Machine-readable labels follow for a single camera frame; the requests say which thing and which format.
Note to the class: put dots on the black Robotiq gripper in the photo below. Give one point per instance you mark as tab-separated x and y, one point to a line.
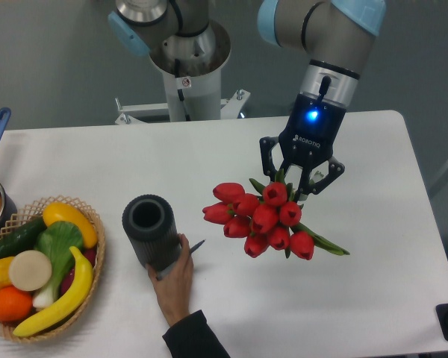
306	141

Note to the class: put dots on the red tulip bouquet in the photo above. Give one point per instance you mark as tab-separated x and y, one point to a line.
271	218

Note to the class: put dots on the dark grey ribbed vase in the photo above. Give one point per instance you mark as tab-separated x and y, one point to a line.
149	224

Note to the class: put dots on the dark sleeved forearm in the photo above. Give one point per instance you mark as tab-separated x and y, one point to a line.
192	337

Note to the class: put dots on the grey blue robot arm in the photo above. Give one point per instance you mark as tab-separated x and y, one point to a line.
190	50

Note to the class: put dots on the person's hand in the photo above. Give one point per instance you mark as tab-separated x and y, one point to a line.
173	291

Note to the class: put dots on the purple red eggplant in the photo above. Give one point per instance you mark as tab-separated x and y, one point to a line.
90	255

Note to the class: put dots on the yellow lemon squash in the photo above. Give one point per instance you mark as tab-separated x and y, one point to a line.
61	212

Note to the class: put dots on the yellow banana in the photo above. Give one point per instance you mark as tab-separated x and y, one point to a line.
65	305

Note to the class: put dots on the green bok choy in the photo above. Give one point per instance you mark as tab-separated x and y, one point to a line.
55	242

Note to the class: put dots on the woven wicker basket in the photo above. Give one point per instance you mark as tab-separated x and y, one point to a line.
30	212

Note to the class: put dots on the dark green cucumber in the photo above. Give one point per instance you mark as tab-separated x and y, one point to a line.
22	239

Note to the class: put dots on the beige round mushroom cap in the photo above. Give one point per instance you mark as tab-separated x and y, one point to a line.
30	270

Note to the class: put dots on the orange fruit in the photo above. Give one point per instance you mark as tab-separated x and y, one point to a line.
15	304

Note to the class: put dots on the white metal base frame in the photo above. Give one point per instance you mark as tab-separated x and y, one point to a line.
230	108

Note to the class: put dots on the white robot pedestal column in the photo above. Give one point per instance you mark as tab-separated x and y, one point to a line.
193	98

